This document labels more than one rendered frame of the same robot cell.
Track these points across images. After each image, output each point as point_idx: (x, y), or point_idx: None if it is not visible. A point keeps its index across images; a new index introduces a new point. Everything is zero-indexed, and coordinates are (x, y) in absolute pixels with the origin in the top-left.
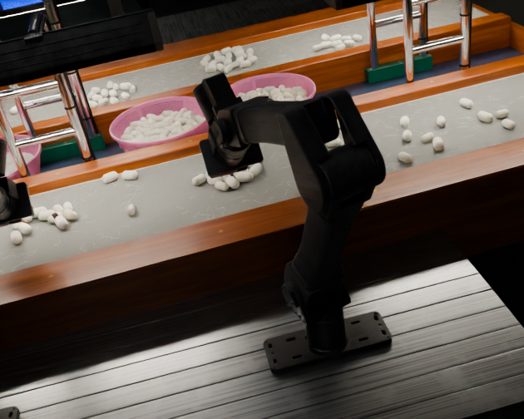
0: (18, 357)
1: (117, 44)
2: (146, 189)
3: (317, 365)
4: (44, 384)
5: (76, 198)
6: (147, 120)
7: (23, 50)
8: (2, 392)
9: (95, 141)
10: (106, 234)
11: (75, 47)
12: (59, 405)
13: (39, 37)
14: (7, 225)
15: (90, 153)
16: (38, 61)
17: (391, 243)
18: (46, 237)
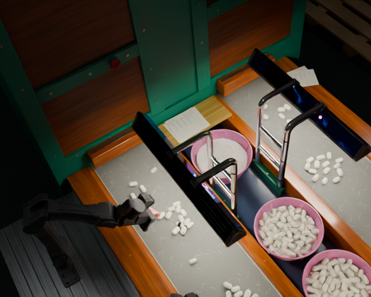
0: (106, 260)
1: (214, 224)
2: (216, 257)
3: None
4: (94, 280)
5: (202, 223)
6: (299, 213)
7: (188, 182)
8: (88, 266)
9: (277, 188)
10: (172, 258)
11: (201, 204)
12: (85, 294)
13: (194, 186)
14: (172, 203)
15: (234, 209)
16: (188, 191)
17: None
18: (166, 229)
